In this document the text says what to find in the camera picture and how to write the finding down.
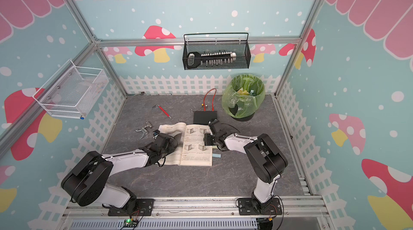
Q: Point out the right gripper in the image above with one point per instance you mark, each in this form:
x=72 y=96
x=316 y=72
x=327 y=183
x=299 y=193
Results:
x=206 y=139

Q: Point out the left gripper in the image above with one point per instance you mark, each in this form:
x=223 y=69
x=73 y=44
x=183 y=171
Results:
x=171 y=148

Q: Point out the sketch drawing book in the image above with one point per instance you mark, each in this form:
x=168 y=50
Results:
x=194 y=151

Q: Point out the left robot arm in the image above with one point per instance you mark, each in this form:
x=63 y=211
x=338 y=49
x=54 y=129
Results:
x=87 y=183

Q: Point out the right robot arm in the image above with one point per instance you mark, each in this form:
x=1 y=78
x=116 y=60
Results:
x=266 y=159

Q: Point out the black flat box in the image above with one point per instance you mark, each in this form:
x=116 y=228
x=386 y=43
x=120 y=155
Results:
x=204 y=117

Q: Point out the small metal clamp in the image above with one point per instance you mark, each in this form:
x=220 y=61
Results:
x=144 y=129

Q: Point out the green bagged trash bin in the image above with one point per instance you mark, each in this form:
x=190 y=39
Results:
x=243 y=97

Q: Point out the black socket bit holder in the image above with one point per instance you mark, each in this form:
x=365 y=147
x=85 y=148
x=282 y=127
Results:
x=196 y=59

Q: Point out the green circuit board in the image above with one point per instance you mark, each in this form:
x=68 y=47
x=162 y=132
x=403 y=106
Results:
x=130 y=223

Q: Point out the red handled tool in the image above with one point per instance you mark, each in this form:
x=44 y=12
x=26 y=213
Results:
x=163 y=110

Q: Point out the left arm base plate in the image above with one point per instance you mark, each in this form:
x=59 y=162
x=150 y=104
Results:
x=142 y=207

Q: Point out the black wire wall basket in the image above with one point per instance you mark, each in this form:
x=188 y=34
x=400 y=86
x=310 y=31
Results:
x=216 y=51

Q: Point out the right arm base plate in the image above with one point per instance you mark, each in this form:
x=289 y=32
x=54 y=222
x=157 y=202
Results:
x=251 y=206

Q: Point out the grey slotted cable duct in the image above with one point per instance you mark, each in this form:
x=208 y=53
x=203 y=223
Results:
x=168 y=224

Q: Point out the white wire wall basket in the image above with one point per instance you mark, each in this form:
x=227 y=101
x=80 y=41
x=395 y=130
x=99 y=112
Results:
x=72 y=91

